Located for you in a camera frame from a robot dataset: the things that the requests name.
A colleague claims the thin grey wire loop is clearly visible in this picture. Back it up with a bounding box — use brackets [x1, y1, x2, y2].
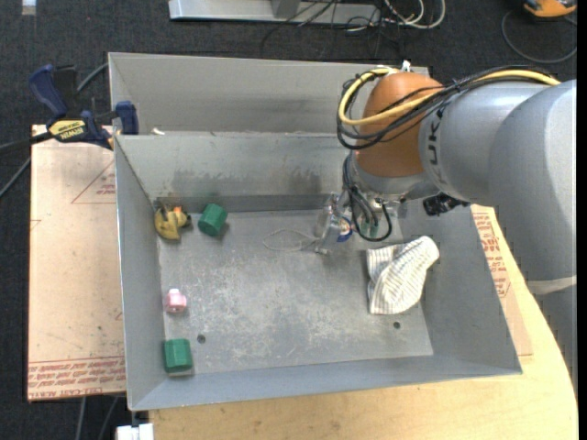
[262, 227, 318, 253]

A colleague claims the small pink toy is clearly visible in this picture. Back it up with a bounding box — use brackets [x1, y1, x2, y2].
[164, 287, 188, 315]

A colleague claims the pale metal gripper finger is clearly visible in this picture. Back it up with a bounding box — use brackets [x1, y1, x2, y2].
[314, 206, 333, 239]
[316, 229, 341, 256]

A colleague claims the white striped cloth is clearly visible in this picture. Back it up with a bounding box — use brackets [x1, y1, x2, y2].
[365, 235, 441, 316]

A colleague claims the yellow toy duck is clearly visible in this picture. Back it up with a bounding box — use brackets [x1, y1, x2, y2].
[153, 203, 193, 242]

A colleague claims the brown cardboard board red print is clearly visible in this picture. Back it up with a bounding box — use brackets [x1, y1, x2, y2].
[27, 124, 536, 403]

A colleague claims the green block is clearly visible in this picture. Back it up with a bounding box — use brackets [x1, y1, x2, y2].
[162, 337, 194, 375]

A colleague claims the green round cup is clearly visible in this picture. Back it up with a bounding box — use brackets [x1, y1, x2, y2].
[197, 203, 229, 238]

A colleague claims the grey metal bin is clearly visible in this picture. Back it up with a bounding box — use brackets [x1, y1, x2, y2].
[107, 51, 525, 413]

